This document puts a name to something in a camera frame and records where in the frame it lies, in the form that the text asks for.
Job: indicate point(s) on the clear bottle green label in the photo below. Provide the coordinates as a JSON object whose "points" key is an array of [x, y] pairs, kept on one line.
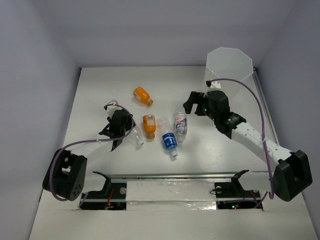
{"points": [[135, 137]]}

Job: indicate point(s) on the orange juice bottle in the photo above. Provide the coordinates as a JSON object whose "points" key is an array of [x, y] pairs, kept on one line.
{"points": [[149, 125], [142, 96]]}

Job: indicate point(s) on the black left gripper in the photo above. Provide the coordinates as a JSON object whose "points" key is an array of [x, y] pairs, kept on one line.
{"points": [[108, 128]]}

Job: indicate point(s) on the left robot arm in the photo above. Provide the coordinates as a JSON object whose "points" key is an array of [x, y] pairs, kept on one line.
{"points": [[74, 158]]}

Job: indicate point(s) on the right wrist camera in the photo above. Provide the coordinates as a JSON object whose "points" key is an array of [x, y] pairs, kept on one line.
{"points": [[213, 84]]}

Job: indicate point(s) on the clear bottle white blue label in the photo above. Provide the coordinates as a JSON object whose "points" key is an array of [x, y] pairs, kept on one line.
{"points": [[180, 125]]}

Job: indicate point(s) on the white octagonal plastic bin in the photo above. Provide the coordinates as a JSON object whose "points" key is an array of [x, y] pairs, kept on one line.
{"points": [[230, 63]]}

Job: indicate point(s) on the aluminium rail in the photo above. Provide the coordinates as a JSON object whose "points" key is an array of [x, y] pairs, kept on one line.
{"points": [[172, 176]]}

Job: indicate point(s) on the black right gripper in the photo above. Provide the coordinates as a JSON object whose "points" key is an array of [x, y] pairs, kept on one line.
{"points": [[196, 97]]}

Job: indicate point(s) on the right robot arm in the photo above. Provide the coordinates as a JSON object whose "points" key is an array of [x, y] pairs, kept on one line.
{"points": [[288, 173]]}

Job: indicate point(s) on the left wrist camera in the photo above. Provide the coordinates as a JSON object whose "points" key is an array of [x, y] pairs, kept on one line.
{"points": [[111, 107]]}

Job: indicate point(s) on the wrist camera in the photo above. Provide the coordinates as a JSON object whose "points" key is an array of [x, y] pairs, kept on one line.
{"points": [[213, 84], [111, 107]]}

